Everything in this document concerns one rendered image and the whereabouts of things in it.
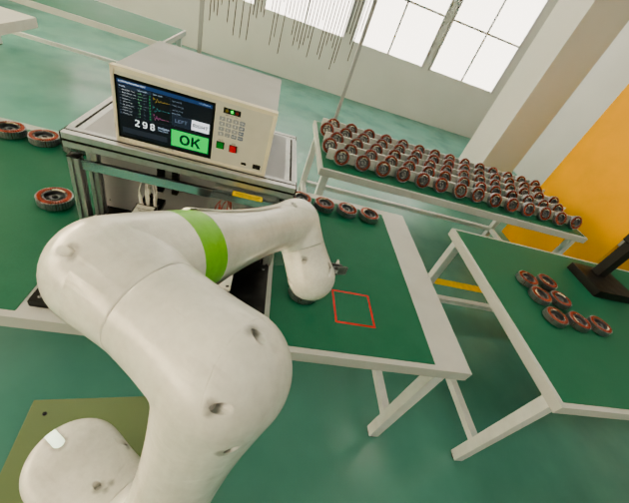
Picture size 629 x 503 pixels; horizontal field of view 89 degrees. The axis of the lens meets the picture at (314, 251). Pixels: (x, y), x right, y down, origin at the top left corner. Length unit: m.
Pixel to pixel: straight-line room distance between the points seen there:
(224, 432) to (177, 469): 0.08
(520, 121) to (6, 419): 4.75
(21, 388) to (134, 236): 1.60
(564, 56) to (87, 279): 4.43
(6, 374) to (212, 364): 1.74
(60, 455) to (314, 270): 0.50
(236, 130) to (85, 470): 0.82
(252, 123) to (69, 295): 0.76
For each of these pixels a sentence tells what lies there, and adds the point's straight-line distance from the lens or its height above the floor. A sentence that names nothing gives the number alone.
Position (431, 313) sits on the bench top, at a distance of 1.45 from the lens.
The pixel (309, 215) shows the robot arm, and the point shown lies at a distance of 0.68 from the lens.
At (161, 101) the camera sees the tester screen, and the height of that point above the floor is 1.26.
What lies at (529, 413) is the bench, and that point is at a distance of 1.73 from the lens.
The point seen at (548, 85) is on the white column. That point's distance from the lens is 4.52.
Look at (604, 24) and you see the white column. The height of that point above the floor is 2.13.
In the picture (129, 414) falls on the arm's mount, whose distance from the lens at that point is 0.95.
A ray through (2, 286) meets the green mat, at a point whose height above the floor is 0.75.
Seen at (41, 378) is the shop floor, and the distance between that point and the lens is 1.92.
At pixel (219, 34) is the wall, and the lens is 7.40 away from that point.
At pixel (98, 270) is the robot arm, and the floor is 1.38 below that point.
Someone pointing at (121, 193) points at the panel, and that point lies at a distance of 1.39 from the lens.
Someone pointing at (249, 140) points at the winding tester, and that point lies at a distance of 1.02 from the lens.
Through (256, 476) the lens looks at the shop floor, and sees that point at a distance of 1.69.
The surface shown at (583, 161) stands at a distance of 4.31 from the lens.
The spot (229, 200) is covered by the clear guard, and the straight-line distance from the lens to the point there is 1.01.
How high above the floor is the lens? 1.62
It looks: 38 degrees down
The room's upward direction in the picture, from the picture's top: 22 degrees clockwise
